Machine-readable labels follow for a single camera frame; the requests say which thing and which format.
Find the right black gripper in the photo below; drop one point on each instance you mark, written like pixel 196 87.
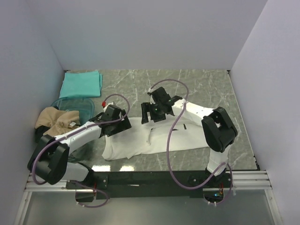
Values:
pixel 147 107

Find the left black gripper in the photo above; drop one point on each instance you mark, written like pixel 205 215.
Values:
pixel 123 125

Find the white printed t shirt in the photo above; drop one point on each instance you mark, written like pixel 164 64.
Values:
pixel 151 138

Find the beige t shirt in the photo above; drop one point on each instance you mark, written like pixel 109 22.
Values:
pixel 53 122

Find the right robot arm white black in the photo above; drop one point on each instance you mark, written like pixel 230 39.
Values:
pixel 219 130

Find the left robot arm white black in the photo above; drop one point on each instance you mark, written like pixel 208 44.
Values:
pixel 49 162

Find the clear blue plastic bin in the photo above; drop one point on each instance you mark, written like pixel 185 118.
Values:
pixel 85 106

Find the folded teal t shirt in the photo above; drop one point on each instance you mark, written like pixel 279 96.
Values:
pixel 81 85

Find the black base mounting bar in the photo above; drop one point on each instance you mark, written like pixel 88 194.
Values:
pixel 149 184

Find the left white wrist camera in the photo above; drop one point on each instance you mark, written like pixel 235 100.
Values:
pixel 106 104

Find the aluminium rail frame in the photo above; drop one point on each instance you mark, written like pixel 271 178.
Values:
pixel 242 180

